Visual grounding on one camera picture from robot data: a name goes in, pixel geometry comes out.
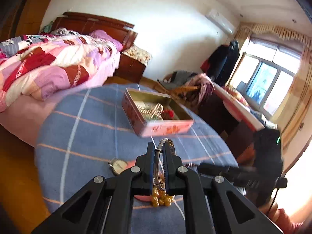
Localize red flower ornament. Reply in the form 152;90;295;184
161;109;175;120

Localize pink purple scarf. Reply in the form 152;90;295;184
184;73;215;106

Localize wooden nightstand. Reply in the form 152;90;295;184
114;54;146;83

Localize wooden wardrobe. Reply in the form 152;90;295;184
1;0;51;41

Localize patchwork pink quilt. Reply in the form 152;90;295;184
1;32;121;112

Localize right hand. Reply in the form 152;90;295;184
258;200;303;234

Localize silver metal bangle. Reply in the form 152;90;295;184
153;138;176;191

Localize pink floral tin box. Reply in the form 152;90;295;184
122;88;194;137

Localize red white bench cushion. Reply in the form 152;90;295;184
214;83;265;132

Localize window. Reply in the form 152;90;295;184
229;37;302;118

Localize floral cushion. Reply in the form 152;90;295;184
122;44;152;66

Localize gold bead necklace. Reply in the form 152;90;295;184
150;186;175;208

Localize white pearl necklace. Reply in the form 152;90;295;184
136;102;165;121

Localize yellow curtain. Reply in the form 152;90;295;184
233;22;311;148

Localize blue plaid tablecloth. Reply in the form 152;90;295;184
35;84;238;233

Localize hanging dark coats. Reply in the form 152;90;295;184
200;40;239;87

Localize round silver watch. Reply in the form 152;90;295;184
108;157;128;175

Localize wicker chair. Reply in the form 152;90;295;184
153;74;200;103

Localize pink bangle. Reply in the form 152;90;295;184
134;195;151;202

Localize wooden bed headboard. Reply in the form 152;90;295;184
51;12;137;50

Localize white air conditioner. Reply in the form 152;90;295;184
205;9;236;35

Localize grey garment on chair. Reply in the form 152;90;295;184
169;70;197;86

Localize purple pillow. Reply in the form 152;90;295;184
89;30;123;51

